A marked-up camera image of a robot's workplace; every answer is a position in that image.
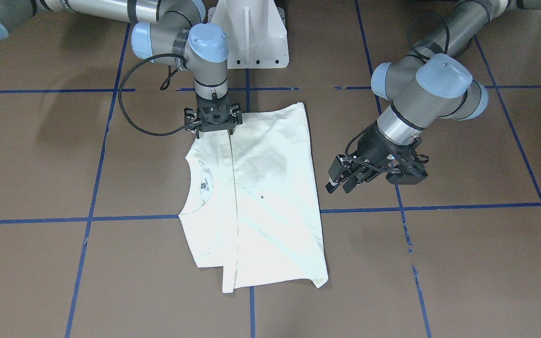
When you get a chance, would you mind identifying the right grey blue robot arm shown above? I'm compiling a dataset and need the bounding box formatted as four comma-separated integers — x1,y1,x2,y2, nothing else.
0,0,242,137

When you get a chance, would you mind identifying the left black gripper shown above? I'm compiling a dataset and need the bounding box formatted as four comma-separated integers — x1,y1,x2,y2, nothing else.
325,123,429,194

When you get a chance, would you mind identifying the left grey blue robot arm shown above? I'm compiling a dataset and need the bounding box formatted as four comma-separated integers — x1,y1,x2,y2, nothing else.
325,0,541,194

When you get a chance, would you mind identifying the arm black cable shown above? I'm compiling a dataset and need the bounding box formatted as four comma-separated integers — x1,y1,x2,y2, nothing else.
408,12,450,61
118,53,191,138

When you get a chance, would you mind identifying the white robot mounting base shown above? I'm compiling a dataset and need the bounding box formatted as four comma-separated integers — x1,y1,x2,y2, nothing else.
208,0,290,70

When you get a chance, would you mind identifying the cream long-sleeve graphic shirt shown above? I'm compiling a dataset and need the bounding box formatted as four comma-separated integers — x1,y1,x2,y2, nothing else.
179,102,328,293

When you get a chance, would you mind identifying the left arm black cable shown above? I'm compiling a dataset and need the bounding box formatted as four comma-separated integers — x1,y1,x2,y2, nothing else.
408,12,450,61

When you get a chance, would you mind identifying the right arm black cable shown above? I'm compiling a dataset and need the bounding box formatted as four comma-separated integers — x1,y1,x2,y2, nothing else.
118,53,191,138

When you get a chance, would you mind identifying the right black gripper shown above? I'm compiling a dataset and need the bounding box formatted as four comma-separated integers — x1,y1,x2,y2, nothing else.
184,96,243,139

